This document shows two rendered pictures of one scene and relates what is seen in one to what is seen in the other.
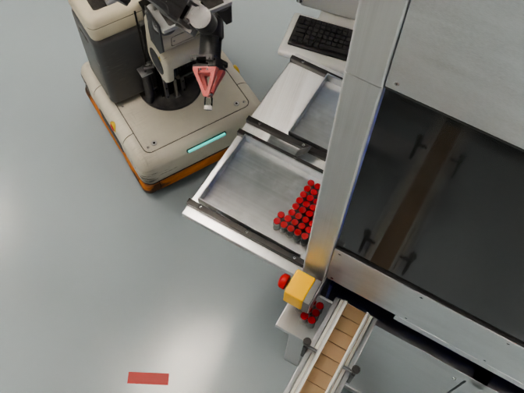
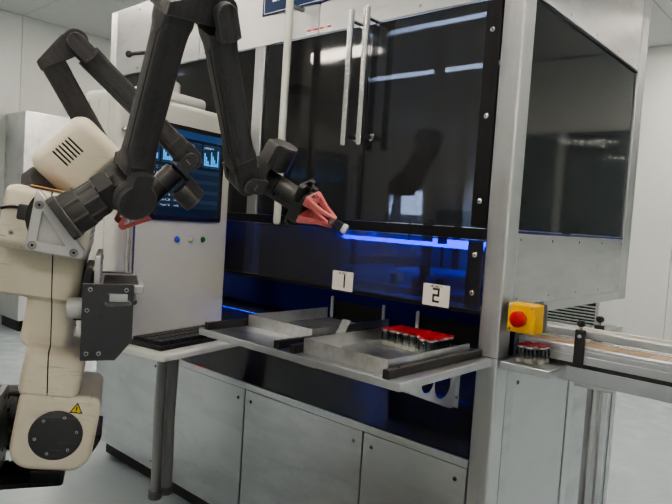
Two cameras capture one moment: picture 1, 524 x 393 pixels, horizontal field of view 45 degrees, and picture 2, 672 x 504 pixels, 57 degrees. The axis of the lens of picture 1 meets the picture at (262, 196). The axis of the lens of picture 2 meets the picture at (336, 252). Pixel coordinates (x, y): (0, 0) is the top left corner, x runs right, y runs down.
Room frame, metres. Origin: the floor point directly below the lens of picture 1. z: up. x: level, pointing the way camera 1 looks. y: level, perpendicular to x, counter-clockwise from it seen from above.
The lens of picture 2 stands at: (0.66, 1.48, 1.21)
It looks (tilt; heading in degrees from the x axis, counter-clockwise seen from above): 3 degrees down; 284
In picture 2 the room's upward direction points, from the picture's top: 4 degrees clockwise
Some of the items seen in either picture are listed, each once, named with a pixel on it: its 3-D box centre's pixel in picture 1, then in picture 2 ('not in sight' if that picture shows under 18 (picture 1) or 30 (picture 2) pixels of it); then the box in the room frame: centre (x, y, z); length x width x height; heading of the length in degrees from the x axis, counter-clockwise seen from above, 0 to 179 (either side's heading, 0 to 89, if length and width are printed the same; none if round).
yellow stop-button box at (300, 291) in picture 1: (301, 291); (526, 317); (0.55, -0.11, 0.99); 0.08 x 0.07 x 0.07; 62
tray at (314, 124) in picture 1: (355, 127); (320, 322); (1.12, -0.28, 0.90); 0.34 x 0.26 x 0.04; 62
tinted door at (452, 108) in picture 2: not in sight; (426, 118); (0.85, -0.25, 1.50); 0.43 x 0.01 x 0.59; 152
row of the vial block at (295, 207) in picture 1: (297, 207); (409, 341); (0.83, -0.10, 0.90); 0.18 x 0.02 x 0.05; 151
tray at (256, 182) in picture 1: (270, 193); (388, 347); (0.87, -0.03, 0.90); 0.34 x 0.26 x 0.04; 61
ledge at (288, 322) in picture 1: (309, 318); (535, 365); (0.51, -0.14, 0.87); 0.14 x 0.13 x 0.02; 62
